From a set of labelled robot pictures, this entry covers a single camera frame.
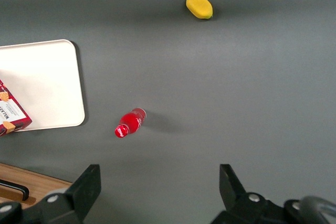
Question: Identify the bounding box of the beige rectangular tray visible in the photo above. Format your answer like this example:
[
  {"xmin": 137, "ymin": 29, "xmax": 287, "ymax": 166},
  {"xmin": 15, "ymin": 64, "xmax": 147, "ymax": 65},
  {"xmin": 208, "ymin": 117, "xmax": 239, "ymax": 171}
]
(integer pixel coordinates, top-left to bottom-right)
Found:
[{"xmin": 0, "ymin": 39, "xmax": 86, "ymax": 132}]

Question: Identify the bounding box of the wooden two-drawer cabinet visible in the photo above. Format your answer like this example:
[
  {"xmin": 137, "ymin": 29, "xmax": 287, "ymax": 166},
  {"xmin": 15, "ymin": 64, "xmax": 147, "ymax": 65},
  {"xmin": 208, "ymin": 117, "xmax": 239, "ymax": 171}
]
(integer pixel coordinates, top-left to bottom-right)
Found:
[{"xmin": 0, "ymin": 162, "xmax": 73, "ymax": 210}]

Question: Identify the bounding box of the grey cable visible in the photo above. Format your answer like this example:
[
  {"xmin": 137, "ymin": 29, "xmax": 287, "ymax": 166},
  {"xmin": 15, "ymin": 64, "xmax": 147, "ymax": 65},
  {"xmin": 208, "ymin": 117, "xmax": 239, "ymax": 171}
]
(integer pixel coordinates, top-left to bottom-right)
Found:
[{"xmin": 298, "ymin": 195, "xmax": 336, "ymax": 224}]

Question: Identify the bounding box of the yellow toy lemon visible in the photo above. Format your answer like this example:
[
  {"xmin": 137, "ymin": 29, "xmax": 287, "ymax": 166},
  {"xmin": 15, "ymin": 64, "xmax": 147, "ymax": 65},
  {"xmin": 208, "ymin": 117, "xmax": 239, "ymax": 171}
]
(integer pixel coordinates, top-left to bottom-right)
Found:
[{"xmin": 185, "ymin": 0, "xmax": 214, "ymax": 20}]

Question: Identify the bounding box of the wooden drawer front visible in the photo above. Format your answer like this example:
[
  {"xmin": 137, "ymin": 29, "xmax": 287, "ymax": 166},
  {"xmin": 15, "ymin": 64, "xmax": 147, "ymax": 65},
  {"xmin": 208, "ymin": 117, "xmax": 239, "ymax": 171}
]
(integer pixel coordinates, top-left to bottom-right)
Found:
[{"xmin": 0, "ymin": 166, "xmax": 69, "ymax": 210}]

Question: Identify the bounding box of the red cookie box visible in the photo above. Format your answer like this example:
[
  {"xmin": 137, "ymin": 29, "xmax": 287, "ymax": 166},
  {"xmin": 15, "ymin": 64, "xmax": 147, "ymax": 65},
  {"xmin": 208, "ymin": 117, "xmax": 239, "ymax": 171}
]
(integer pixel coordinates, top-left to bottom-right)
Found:
[{"xmin": 0, "ymin": 79, "xmax": 33, "ymax": 137}]

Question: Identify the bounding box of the black metal drawer handle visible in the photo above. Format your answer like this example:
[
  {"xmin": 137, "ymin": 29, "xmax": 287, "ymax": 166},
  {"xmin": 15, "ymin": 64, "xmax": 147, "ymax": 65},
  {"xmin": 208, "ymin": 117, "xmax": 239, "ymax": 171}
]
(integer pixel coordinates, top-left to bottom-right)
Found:
[{"xmin": 0, "ymin": 178, "xmax": 30, "ymax": 201}]

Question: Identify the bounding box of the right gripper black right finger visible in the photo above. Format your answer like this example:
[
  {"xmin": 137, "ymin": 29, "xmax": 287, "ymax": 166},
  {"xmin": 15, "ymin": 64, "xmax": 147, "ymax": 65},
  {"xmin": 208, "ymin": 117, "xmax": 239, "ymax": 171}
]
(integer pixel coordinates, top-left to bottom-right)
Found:
[{"xmin": 211, "ymin": 164, "xmax": 287, "ymax": 224}]

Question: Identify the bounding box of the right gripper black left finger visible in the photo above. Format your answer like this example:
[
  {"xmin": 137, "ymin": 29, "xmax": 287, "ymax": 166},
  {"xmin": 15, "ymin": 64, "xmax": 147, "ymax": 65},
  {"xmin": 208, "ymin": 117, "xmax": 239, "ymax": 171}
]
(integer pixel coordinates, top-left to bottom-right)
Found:
[{"xmin": 43, "ymin": 164, "xmax": 102, "ymax": 224}]

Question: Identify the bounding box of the red soda bottle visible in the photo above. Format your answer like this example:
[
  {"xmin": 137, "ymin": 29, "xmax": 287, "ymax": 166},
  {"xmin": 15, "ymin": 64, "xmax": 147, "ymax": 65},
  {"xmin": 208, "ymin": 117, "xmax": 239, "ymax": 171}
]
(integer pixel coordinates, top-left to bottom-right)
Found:
[{"xmin": 114, "ymin": 107, "xmax": 148, "ymax": 139}]

